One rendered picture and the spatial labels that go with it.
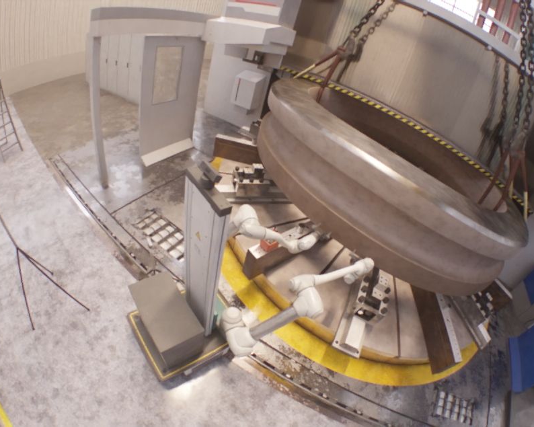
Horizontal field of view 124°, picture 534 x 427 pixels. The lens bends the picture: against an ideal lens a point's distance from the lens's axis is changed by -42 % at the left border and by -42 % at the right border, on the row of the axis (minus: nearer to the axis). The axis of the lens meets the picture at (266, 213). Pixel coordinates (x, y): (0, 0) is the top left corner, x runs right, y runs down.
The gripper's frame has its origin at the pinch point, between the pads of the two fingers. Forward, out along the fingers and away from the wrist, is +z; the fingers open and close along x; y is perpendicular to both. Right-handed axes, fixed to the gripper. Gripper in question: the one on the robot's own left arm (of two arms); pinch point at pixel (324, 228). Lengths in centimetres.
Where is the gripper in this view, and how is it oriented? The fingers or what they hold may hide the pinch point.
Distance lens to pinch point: 239.0
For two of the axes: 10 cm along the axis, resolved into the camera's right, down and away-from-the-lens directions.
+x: -7.0, -5.8, 4.1
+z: 6.7, -3.5, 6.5
